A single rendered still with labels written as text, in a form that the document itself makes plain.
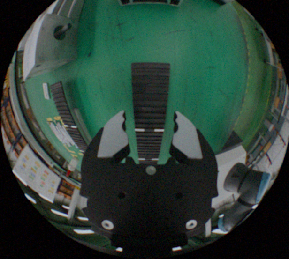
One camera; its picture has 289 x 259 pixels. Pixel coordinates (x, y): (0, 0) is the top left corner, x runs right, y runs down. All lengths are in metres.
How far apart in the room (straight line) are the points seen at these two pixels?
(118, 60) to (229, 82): 0.23
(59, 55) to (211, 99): 0.29
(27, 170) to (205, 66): 3.19
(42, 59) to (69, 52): 0.06
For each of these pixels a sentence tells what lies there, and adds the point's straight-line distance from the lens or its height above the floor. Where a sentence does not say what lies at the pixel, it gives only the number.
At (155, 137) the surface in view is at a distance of 0.16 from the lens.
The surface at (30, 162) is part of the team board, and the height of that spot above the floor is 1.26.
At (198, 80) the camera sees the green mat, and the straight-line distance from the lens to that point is 0.17.
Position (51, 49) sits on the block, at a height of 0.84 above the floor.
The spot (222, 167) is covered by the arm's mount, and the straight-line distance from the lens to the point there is 0.43.
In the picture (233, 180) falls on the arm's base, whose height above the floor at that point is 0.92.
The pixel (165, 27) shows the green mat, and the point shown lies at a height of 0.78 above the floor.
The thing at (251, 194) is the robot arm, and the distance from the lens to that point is 0.43.
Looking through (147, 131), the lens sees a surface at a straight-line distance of 0.15.
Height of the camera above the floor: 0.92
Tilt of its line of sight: 60 degrees down
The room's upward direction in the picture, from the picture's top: 176 degrees counter-clockwise
